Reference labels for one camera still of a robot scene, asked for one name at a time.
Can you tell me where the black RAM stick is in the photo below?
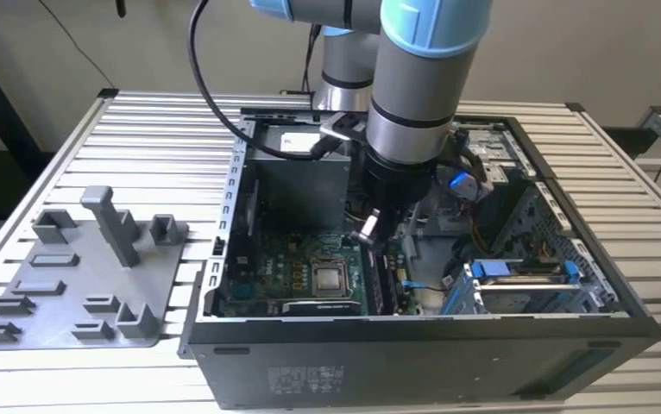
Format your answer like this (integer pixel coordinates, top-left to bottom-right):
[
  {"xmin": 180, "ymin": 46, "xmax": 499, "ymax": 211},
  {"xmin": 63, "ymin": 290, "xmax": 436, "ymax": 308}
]
[
  {"xmin": 366, "ymin": 253, "xmax": 386, "ymax": 316},
  {"xmin": 383, "ymin": 254, "xmax": 399, "ymax": 315}
]

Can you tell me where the grey metal drive cage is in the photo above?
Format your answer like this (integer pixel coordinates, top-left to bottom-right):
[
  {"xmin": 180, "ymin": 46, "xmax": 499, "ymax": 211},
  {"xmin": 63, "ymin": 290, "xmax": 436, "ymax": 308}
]
[{"xmin": 402, "ymin": 116, "xmax": 539, "ymax": 237}]

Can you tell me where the grey power supply unit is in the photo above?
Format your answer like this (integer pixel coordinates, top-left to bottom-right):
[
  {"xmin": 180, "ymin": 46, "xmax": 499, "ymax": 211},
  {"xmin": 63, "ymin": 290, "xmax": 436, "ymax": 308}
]
[{"xmin": 247, "ymin": 125, "xmax": 354, "ymax": 232}]

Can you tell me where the CPU socket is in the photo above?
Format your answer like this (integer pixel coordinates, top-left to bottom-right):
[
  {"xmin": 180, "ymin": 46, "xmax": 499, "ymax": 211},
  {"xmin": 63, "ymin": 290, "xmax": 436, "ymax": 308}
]
[{"xmin": 308, "ymin": 256, "xmax": 352, "ymax": 299}]

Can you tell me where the hard disk in blue carrier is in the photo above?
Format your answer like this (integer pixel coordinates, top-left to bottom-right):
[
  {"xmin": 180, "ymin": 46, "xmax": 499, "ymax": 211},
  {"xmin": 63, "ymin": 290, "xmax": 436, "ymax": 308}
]
[{"xmin": 463, "ymin": 258, "xmax": 589, "ymax": 315}]

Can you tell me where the silver CPU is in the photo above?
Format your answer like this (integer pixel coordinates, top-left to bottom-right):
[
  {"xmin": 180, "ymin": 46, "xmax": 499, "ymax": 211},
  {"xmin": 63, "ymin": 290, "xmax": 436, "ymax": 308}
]
[{"xmin": 314, "ymin": 267, "xmax": 347, "ymax": 298}]

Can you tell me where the green motherboard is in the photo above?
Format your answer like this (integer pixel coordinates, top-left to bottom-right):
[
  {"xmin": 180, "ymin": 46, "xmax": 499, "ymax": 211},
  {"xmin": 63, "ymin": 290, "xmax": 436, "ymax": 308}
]
[{"xmin": 217, "ymin": 185, "xmax": 423, "ymax": 318}]

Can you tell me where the black graphics card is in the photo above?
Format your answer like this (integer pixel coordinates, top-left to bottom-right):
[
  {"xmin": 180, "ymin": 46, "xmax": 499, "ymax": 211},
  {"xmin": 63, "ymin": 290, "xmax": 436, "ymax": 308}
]
[{"xmin": 280, "ymin": 299, "xmax": 364, "ymax": 318}]

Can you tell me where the black box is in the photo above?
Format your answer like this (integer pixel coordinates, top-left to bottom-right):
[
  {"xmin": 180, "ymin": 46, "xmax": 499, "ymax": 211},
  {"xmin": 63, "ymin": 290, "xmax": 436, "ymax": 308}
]
[{"xmin": 601, "ymin": 127, "xmax": 659, "ymax": 156}]

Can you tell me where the black PC case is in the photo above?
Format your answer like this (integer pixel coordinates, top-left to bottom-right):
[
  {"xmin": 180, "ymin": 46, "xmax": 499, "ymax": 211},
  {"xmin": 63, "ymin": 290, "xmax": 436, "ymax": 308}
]
[{"xmin": 175, "ymin": 105, "xmax": 661, "ymax": 411}]

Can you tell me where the grey parts rack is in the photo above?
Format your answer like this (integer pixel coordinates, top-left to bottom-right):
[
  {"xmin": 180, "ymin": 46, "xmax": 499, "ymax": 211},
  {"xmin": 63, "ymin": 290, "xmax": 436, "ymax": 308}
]
[{"xmin": 0, "ymin": 185, "xmax": 193, "ymax": 353}]

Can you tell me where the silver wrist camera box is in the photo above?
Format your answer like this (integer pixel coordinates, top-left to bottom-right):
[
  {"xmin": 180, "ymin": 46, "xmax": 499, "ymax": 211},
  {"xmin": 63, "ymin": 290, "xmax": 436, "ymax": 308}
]
[{"xmin": 448, "ymin": 172, "xmax": 490, "ymax": 203}]

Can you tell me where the thick black camera cable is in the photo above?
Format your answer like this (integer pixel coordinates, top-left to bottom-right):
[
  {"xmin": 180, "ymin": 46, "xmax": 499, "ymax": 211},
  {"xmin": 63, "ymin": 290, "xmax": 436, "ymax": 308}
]
[{"xmin": 188, "ymin": 0, "xmax": 340, "ymax": 161}]

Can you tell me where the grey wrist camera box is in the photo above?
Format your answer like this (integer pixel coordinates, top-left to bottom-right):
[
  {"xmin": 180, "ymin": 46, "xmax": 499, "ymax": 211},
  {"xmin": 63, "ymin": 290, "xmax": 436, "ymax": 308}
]
[{"xmin": 318, "ymin": 111, "xmax": 370, "ymax": 150}]

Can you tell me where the orange wire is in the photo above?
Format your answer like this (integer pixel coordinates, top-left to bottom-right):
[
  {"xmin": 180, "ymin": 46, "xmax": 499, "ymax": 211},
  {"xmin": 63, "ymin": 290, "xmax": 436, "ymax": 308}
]
[{"xmin": 464, "ymin": 202, "xmax": 490, "ymax": 260}]

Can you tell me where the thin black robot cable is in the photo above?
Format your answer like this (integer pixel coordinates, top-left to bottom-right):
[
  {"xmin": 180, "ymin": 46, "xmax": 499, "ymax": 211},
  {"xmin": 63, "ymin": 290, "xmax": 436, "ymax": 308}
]
[{"xmin": 278, "ymin": 24, "xmax": 324, "ymax": 97}]

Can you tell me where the thin black wall cable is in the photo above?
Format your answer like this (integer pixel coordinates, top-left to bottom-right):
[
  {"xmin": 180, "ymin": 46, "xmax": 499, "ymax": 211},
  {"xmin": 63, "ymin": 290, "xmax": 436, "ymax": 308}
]
[{"xmin": 36, "ymin": 0, "xmax": 119, "ymax": 91}]

